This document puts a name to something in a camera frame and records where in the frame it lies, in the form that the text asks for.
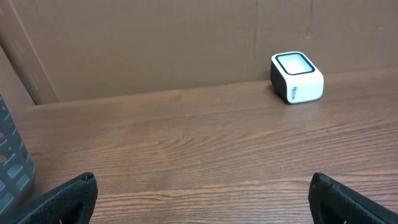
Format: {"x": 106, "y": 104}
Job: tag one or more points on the grey plastic basket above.
{"x": 17, "y": 168}

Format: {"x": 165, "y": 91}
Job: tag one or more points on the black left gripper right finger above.
{"x": 332, "y": 202}

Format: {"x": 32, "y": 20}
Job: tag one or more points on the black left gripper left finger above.
{"x": 72, "y": 202}

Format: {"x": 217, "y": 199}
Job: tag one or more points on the white barcode scanner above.
{"x": 295, "y": 78}

